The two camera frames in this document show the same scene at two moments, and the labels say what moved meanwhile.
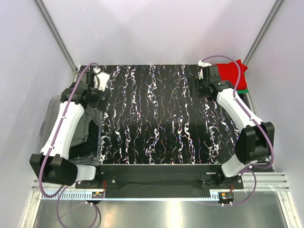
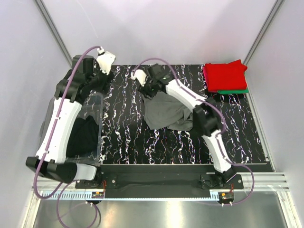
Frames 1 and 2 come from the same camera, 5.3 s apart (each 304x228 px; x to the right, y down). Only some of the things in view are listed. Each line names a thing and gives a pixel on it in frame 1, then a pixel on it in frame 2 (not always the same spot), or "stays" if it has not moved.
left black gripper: (100, 103) to (107, 80)
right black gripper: (197, 81) to (149, 95)
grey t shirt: (91, 112) to (163, 110)
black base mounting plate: (187, 176) stays
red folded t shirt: (229, 71) stays
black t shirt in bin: (87, 149) stays
